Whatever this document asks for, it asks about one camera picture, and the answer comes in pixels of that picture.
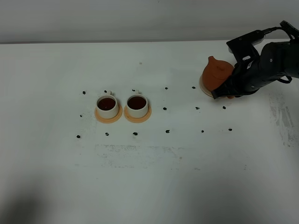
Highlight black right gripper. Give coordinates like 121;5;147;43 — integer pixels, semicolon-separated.
211;42;292;99

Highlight brown clay teapot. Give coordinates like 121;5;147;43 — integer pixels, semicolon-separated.
202;56;234;92

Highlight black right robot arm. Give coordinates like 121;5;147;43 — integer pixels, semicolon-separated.
211;41;299;99

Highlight beige round teapot coaster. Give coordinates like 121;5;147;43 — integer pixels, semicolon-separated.
199;76;213;98

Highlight right white teacup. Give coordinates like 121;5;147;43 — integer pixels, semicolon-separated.
126;90;149;119

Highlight white teacup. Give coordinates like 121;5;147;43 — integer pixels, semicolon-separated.
126;90;149;119
96;91;119;119

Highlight right orange coaster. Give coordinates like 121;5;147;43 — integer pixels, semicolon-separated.
124;105;152;123

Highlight orange coaster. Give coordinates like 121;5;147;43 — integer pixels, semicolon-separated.
94;105;123;124
124;105;152;123

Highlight left white teacup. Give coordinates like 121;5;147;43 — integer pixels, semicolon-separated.
96;91;119;119

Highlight left orange coaster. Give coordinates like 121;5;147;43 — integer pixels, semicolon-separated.
94;105;123;124

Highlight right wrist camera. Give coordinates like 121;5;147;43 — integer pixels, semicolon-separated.
226;30;265;63

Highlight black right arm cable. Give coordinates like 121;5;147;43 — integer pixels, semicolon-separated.
261;20;299;42

